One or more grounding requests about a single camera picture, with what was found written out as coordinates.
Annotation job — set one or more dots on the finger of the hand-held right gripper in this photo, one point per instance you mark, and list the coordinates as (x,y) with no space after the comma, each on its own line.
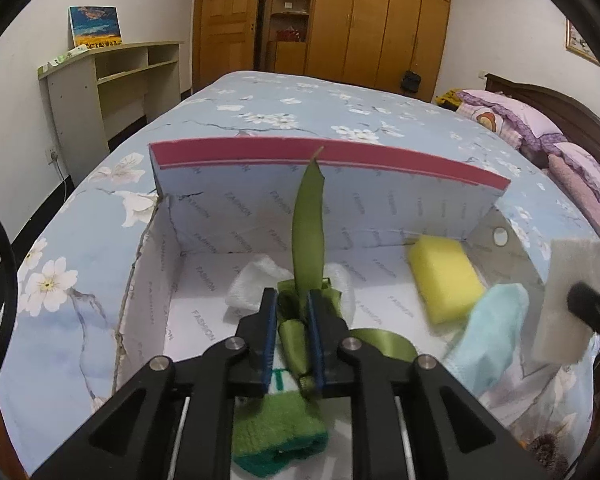
(587,305)

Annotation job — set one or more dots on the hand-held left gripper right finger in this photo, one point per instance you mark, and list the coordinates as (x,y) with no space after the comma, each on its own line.
(314,340)

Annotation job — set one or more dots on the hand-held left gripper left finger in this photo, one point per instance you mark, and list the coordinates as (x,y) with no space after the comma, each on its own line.
(266,330)

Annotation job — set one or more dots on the white textured cloth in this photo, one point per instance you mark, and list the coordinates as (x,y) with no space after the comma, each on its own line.
(565,270)

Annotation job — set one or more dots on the white foam net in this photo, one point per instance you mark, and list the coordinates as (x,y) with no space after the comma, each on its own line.
(255,285)

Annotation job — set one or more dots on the green and white sock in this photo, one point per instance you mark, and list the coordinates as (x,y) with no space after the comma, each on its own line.
(280,425)

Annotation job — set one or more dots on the red-rimmed white cardboard box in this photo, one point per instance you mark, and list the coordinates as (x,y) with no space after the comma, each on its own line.
(220,240)

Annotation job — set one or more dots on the light blue cloth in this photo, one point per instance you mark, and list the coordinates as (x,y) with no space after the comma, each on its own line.
(490,335)

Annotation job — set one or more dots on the green ribbon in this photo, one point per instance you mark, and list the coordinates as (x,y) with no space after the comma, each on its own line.
(307,220)

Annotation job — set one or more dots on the yellow sponge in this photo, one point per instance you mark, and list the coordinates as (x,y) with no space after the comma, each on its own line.
(445,280)

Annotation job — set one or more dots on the pink folded blanket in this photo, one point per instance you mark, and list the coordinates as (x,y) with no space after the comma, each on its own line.
(585,200)

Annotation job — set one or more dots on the purple ruffled pillow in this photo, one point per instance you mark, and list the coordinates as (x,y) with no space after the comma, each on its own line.
(520,115)
(595,165)

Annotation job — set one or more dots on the dark wooden headboard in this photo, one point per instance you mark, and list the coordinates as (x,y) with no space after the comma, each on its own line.
(555,105)

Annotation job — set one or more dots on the cartoon print pillow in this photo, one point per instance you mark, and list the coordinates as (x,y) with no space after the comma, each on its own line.
(487,120)

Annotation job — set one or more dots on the yellow plush toy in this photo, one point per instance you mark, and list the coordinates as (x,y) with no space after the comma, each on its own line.
(450,98)

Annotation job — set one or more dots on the black hanging bag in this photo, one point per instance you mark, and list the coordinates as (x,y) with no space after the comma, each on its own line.
(411,81)

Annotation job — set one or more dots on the beige shelf desk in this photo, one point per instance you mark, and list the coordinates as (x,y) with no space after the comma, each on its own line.
(75,110)

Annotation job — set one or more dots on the red basket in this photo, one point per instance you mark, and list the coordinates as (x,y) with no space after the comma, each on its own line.
(287,35)

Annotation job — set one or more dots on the wooden door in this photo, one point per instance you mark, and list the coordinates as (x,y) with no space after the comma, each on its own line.
(225,35)

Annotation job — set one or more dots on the wooden wardrobe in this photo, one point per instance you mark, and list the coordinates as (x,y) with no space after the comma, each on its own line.
(380,25)

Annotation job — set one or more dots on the green and white packet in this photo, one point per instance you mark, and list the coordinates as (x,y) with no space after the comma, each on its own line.
(65,56)

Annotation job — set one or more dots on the landscape painting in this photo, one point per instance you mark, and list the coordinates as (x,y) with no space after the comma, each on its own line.
(96,27)

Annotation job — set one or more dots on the framed wall picture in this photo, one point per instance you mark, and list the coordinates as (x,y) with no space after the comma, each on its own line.
(580,40)

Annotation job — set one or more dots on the white wall socket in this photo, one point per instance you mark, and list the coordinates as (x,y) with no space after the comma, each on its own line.
(53,154)

